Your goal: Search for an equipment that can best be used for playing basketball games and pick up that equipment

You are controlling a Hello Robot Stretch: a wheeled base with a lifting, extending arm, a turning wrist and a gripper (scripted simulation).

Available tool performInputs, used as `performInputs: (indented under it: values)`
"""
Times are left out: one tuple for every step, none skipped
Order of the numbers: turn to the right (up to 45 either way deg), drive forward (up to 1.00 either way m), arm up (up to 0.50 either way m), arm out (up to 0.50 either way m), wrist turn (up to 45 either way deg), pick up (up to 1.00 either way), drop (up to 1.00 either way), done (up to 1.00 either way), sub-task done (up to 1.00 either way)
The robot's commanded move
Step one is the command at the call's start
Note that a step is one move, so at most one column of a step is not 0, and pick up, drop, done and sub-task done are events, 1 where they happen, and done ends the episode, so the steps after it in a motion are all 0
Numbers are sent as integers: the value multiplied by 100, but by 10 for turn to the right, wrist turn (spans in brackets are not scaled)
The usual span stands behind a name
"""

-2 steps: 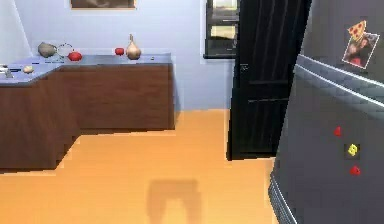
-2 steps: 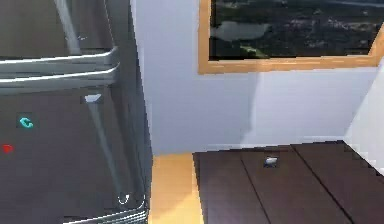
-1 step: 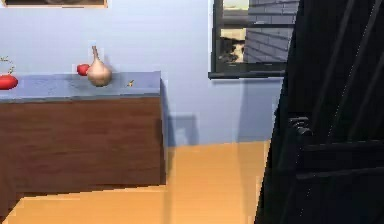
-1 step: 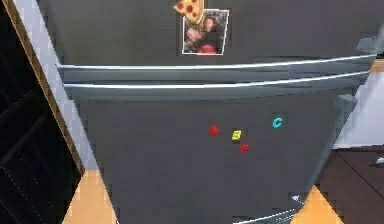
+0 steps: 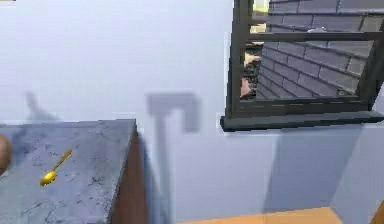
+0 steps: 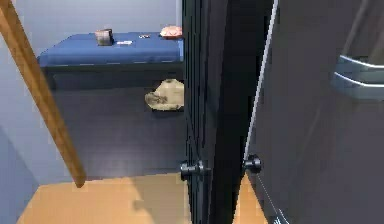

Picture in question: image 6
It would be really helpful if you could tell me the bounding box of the beige crumpled cloth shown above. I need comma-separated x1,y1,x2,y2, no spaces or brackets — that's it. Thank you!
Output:
144,78,185,112

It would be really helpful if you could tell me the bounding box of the black round door knob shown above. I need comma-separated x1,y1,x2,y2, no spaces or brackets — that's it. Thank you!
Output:
242,153,263,175
179,159,207,182

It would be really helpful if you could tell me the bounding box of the orange pink round ball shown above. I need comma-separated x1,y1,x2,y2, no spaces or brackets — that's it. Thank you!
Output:
158,25,184,41

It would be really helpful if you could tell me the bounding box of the blue bed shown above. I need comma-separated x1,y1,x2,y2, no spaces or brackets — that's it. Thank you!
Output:
37,31,185,92

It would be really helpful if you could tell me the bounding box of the brown wooden post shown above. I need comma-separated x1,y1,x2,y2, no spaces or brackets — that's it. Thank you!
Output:
0,0,88,189

